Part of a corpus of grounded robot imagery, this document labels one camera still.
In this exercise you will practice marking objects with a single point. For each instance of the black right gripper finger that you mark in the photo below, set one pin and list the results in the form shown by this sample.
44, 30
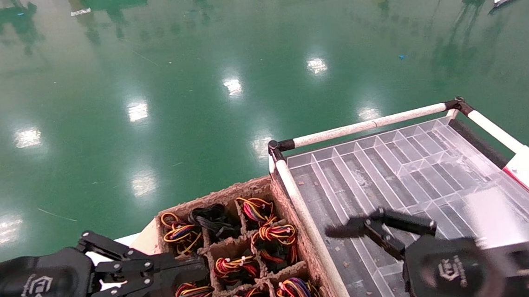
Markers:
404, 221
345, 231

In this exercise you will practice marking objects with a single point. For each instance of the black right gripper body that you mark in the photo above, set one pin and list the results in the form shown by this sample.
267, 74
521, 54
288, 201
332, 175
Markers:
450, 270

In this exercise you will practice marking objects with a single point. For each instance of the beige flat board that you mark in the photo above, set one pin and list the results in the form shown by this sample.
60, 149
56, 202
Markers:
147, 236

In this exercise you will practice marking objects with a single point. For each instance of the clear plastic divider tray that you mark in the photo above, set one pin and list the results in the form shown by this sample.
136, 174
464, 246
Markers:
387, 177

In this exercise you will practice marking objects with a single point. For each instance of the black foam strip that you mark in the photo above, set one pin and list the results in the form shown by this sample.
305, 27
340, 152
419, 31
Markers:
478, 143

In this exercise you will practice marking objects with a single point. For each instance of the brown pulp compartment tray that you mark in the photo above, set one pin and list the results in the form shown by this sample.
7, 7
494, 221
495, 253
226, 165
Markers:
221, 196

